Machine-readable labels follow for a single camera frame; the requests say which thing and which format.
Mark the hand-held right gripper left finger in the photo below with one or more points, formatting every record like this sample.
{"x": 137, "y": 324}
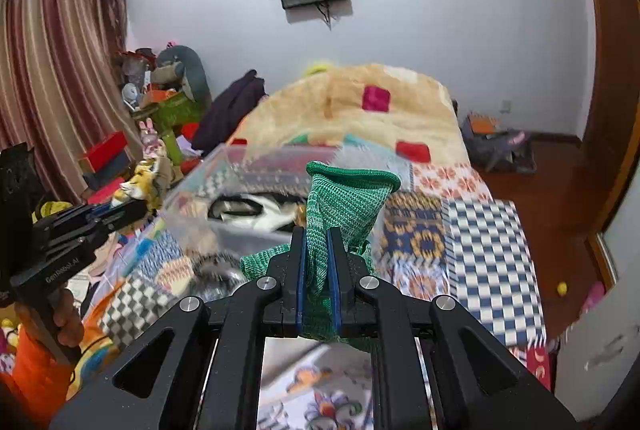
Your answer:
{"x": 299, "y": 282}

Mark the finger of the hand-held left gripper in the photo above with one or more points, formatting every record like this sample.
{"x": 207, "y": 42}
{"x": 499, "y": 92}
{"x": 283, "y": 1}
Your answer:
{"x": 125, "y": 214}

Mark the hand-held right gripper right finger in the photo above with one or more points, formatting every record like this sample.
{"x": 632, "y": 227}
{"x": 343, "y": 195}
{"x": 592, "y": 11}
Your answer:
{"x": 335, "y": 282}

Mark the green knitted glove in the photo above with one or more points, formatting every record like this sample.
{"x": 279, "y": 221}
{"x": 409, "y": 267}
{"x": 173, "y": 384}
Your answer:
{"x": 345, "y": 205}

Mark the clear plastic storage box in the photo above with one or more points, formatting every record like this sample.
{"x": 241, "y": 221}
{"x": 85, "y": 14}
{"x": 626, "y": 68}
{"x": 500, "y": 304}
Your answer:
{"x": 225, "y": 170}

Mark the person's left forearm orange sleeve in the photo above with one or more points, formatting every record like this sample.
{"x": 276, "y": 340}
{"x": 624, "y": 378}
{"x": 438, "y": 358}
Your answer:
{"x": 35, "y": 375}

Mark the person's left hand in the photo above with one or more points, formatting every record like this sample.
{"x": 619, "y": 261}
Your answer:
{"x": 67, "y": 317}

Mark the tiger plush toy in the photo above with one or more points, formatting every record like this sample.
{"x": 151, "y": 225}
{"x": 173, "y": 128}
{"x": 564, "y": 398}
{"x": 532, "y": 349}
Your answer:
{"x": 140, "y": 182}

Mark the yellow plush toy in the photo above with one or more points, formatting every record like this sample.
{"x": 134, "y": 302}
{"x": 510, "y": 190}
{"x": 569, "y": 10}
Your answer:
{"x": 52, "y": 210}

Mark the red box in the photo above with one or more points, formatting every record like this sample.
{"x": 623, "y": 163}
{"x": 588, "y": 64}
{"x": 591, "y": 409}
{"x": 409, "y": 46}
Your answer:
{"x": 102, "y": 150}

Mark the black and white cloth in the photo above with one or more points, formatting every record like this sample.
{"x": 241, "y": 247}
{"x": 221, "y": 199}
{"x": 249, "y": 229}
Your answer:
{"x": 255, "y": 212}

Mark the pink bunny plush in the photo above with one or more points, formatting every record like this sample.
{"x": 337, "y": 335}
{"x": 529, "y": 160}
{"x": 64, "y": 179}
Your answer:
{"x": 149, "y": 133}

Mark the grey fuzzy cloth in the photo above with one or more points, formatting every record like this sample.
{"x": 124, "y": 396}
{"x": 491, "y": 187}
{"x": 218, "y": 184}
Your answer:
{"x": 215, "y": 267}

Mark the patchwork bed sheet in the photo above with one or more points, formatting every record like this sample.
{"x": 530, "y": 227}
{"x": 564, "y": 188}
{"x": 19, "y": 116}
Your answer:
{"x": 480, "y": 260}

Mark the dark purple garment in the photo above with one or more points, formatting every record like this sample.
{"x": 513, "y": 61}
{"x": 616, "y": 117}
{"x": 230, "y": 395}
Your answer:
{"x": 230, "y": 110}

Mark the grey plush toy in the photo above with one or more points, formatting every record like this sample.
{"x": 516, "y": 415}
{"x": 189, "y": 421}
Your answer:
{"x": 187, "y": 65}

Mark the striped brown curtain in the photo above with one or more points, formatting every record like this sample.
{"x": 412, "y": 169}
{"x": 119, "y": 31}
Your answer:
{"x": 50, "y": 60}

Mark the beige plush blanket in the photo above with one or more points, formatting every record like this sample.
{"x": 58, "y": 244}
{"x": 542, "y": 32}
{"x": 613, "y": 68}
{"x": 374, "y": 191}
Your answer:
{"x": 325, "y": 105}

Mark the grey bag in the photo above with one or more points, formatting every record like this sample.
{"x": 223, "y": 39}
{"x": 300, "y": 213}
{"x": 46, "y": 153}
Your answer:
{"x": 500, "y": 150}

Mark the yellow green plush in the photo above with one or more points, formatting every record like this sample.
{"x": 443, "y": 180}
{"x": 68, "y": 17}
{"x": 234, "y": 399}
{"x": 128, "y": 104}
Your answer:
{"x": 317, "y": 68}

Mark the orange notebook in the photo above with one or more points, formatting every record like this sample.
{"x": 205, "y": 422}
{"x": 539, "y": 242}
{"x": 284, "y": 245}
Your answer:
{"x": 484, "y": 123}

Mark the yellow ball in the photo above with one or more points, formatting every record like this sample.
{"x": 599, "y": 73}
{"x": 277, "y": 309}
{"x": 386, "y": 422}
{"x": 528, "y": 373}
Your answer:
{"x": 563, "y": 288}

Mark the pink toy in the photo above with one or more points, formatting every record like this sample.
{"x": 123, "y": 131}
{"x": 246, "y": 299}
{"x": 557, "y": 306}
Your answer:
{"x": 592, "y": 297}

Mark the white cabinet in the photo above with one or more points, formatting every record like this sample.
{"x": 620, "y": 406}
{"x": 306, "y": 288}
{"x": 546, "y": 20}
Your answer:
{"x": 600, "y": 335}

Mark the brown wooden door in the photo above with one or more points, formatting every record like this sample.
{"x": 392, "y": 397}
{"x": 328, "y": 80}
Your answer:
{"x": 615, "y": 85}

